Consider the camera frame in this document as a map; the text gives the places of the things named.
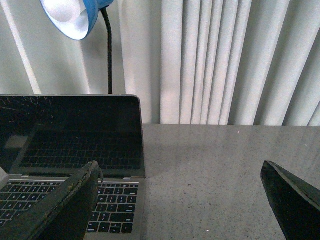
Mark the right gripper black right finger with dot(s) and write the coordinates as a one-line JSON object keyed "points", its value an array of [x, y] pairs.
{"points": [[294, 202]]}

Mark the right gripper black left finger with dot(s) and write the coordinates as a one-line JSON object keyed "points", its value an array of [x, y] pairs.
{"points": [[63, 214]]}

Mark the grey laptop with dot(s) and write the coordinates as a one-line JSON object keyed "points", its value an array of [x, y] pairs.
{"points": [[45, 139]]}

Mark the white curtain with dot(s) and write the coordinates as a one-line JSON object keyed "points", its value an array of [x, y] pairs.
{"points": [[209, 62]]}

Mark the blue desk lamp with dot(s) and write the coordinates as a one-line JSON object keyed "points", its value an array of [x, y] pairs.
{"points": [[77, 18]]}

